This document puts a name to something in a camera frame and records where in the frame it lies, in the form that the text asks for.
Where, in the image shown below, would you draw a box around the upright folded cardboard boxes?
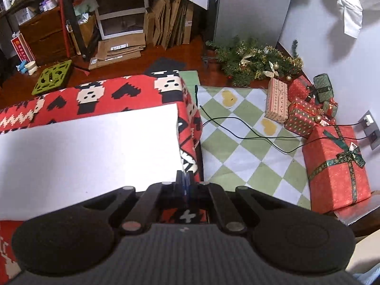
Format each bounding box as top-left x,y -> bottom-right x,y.
144,0 -> 195,50

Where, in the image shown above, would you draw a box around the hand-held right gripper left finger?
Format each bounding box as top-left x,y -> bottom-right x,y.
81,171 -> 186,234

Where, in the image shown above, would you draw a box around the wooden drawer cabinet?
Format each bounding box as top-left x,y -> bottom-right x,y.
19,6 -> 75,65

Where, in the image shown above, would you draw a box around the red dotted gift box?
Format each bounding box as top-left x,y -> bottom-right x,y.
284,100 -> 329,138

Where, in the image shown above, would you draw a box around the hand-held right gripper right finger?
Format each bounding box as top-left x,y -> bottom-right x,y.
186,171 -> 293,234

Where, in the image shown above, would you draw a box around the black desk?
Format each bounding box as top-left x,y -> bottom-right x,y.
58,0 -> 222,62

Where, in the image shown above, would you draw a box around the red patterned blanket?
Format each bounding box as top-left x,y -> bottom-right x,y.
0,74 -> 209,280

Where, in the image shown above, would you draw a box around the red sign box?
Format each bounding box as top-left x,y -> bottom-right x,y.
10,33 -> 37,63

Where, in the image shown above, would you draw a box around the wall socket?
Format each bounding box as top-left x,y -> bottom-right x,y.
358,110 -> 380,151

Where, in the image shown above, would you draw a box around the white printed carton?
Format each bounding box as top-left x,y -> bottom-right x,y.
15,6 -> 38,26

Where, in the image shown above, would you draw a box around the white curtain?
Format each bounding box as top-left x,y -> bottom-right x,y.
322,0 -> 374,40

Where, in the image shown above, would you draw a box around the small green gift box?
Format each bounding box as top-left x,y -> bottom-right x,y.
322,101 -> 339,119

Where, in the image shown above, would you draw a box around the small red gift box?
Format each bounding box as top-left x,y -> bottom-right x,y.
287,76 -> 317,108

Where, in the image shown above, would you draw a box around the grey refrigerator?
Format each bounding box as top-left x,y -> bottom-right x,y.
212,0 -> 298,46

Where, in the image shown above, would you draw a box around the white plastic drawer unit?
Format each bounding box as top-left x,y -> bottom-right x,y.
87,0 -> 149,41

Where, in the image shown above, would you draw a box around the green checkered rug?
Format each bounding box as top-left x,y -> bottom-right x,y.
178,71 -> 313,212

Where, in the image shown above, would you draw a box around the flat cardboard box pile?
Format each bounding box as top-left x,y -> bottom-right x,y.
88,33 -> 147,71

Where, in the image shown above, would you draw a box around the black foam sheet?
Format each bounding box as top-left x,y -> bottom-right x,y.
144,57 -> 187,75

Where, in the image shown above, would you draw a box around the lime green perforated board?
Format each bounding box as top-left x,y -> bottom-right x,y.
32,60 -> 74,97

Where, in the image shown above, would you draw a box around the christmas wreath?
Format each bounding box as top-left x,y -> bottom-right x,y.
206,36 -> 304,87

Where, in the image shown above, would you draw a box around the black cable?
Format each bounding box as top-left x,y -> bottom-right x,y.
194,85 -> 369,155

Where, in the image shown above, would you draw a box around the large red gift box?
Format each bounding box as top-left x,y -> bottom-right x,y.
302,125 -> 373,215

